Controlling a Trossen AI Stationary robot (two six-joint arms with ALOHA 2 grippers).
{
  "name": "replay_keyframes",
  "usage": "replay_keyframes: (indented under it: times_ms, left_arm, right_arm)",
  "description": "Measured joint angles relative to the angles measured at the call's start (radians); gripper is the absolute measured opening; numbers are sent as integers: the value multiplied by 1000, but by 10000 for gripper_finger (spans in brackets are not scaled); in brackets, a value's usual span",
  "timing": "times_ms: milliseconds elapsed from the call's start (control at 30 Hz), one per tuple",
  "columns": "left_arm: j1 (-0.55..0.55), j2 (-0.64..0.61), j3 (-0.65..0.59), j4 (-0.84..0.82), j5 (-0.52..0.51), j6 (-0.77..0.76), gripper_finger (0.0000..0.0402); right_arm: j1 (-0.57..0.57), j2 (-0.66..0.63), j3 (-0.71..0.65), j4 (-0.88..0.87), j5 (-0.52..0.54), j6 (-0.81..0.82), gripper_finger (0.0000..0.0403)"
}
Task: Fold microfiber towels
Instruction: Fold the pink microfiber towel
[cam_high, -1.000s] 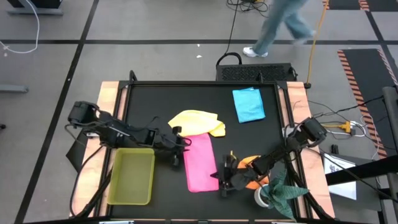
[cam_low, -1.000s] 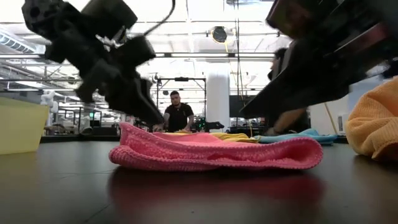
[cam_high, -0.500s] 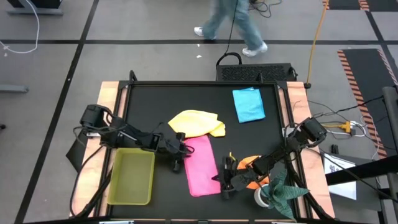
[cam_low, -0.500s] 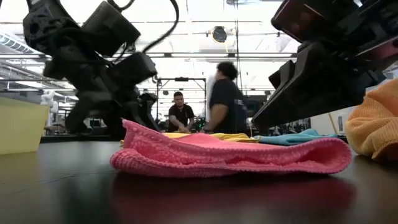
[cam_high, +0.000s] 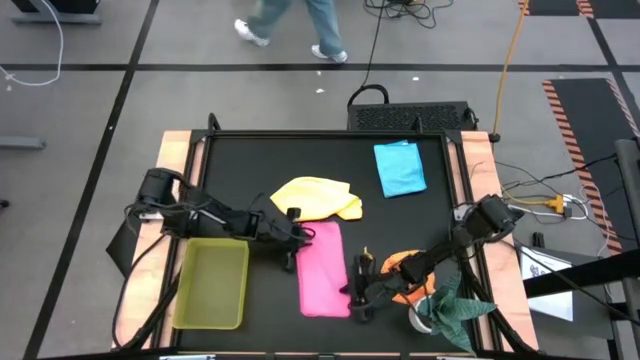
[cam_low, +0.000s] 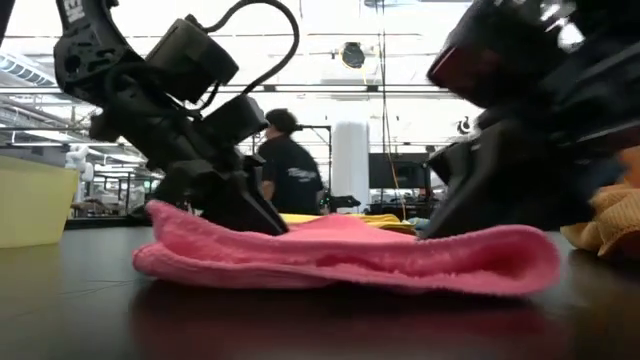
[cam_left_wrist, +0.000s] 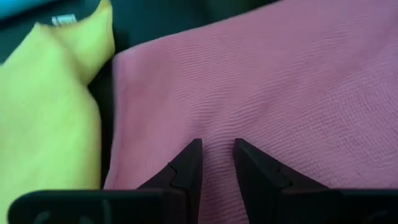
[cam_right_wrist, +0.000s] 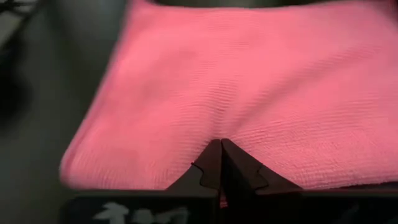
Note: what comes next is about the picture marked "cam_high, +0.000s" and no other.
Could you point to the black beam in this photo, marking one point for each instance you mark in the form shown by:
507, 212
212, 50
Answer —
575, 275

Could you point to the yellow microfiber towel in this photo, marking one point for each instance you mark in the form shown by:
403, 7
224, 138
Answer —
315, 197

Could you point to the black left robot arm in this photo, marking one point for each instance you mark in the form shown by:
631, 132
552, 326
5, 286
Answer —
155, 185

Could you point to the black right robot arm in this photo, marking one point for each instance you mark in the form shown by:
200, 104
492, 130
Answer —
492, 217

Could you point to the blue microfiber towel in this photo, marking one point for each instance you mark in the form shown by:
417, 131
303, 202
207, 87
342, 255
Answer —
400, 167

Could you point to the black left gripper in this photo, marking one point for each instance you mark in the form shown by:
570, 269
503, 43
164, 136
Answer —
277, 232

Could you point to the small striped-edge black floor mat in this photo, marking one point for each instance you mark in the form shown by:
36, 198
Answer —
555, 6

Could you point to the small black clip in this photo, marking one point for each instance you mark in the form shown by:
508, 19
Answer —
538, 240

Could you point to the pink microfiber towel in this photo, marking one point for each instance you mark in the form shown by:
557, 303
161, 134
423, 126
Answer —
322, 275

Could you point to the black flat panel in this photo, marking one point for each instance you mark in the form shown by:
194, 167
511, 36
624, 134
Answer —
122, 250

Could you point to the black computer case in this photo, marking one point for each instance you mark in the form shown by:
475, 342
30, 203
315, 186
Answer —
410, 116

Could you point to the white plant pot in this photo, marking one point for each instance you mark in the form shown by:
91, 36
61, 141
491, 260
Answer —
415, 320

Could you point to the white printed sign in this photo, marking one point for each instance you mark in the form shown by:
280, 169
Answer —
550, 305

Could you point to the translucent yellow plastic bin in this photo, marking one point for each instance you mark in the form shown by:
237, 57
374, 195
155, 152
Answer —
212, 285

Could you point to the green artificial plant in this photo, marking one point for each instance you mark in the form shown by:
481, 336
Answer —
452, 312

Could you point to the orange microfiber towel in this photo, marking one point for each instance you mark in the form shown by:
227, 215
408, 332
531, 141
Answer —
392, 259

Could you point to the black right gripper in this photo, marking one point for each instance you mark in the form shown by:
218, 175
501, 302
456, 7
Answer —
390, 286

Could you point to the black clamp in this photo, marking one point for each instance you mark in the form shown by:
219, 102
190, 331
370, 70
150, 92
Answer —
214, 122
417, 124

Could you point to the person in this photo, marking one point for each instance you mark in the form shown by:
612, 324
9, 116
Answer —
325, 25

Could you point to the grey desk foot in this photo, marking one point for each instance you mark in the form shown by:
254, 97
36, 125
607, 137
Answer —
20, 143

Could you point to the black aluminium table frame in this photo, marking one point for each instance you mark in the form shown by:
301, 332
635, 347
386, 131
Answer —
325, 134

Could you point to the yellow power plug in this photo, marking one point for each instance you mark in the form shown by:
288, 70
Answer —
555, 202

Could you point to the light wooden board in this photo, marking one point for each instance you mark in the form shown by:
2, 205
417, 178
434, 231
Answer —
477, 150
170, 155

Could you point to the grey desk base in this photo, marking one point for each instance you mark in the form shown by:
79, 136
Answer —
55, 19

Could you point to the large striped-edge black floor mat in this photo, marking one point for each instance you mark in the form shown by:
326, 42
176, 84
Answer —
590, 125

